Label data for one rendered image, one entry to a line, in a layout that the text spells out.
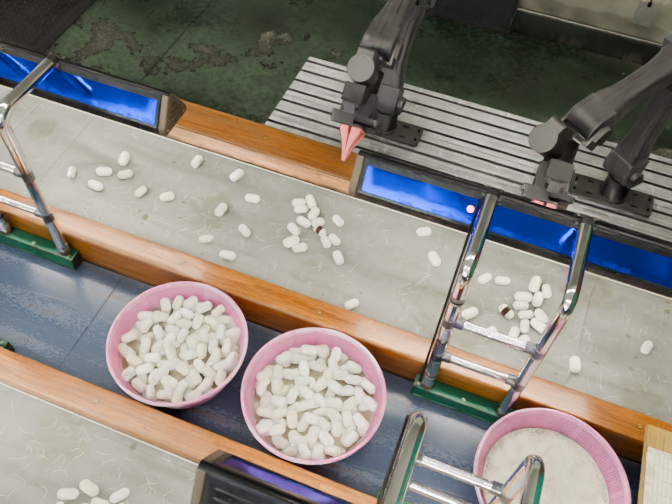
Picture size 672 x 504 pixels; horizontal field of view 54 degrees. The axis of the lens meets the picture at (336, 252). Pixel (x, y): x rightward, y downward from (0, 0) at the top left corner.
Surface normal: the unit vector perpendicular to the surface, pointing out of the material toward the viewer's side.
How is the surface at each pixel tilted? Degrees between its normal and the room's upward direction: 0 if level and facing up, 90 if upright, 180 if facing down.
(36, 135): 0
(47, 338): 0
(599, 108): 20
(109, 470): 0
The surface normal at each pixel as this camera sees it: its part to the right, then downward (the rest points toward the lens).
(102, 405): 0.04, -0.58
